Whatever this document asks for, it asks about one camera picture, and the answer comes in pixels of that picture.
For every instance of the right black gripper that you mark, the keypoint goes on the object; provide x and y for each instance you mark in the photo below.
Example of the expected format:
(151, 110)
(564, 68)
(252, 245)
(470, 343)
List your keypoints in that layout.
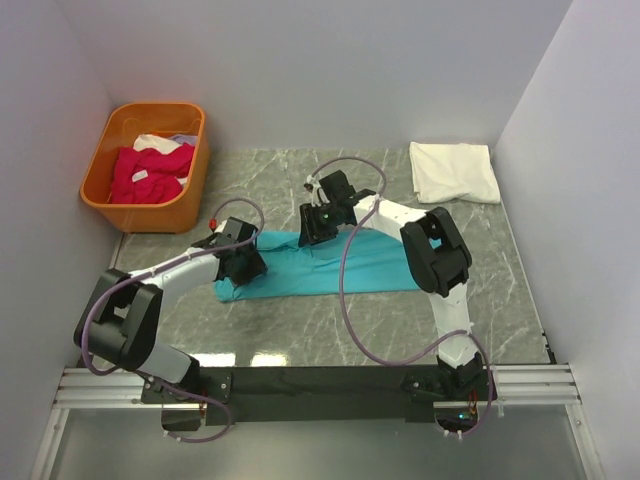
(310, 230)

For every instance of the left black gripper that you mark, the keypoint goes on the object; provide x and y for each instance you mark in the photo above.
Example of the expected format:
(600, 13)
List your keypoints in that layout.
(256, 266)

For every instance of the teal t-shirt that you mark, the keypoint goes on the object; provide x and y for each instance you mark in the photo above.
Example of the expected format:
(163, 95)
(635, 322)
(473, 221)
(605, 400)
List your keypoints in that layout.
(375, 263)

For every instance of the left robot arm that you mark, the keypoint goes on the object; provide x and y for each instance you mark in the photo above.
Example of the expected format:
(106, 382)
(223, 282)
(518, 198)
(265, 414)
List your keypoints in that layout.
(121, 319)

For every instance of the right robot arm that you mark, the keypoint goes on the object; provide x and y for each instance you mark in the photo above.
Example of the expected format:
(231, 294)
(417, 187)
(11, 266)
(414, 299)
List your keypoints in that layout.
(438, 260)

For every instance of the red t-shirt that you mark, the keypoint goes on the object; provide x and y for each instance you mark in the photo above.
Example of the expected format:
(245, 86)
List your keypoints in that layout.
(149, 176)

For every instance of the folded white t-shirt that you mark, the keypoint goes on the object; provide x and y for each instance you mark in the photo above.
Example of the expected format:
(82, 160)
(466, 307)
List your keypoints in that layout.
(444, 172)

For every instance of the black base beam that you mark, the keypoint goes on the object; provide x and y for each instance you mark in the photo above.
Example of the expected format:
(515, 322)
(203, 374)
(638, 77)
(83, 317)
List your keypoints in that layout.
(278, 394)

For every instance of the lavender shirt in basket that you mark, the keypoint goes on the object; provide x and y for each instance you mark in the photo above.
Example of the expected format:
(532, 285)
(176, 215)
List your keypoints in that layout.
(185, 139)

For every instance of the white shirt in basket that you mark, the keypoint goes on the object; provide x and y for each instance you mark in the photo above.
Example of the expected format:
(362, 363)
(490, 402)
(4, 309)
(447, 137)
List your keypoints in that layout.
(151, 141)

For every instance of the orange plastic basket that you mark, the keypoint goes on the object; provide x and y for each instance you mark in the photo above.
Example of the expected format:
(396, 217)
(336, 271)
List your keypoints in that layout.
(125, 123)

